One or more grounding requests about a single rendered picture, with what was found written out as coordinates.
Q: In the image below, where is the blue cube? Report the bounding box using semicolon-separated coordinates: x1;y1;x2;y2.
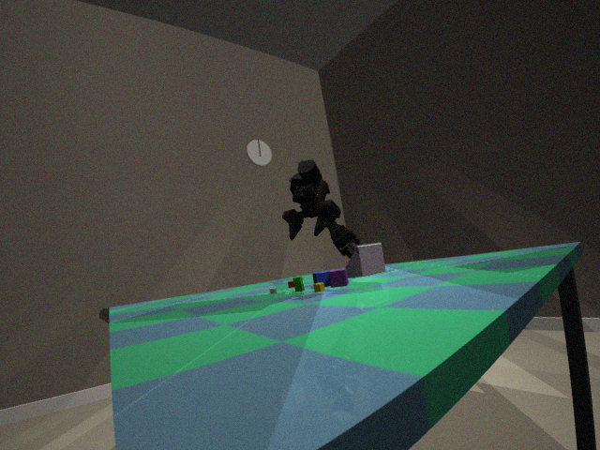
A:
312;272;331;287

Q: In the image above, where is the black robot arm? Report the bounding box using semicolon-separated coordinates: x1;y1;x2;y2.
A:
290;160;359;258

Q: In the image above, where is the purple block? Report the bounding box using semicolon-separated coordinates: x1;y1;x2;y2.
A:
329;269;349;288

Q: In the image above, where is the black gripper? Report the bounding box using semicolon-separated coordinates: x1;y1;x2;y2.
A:
282;190;341;240

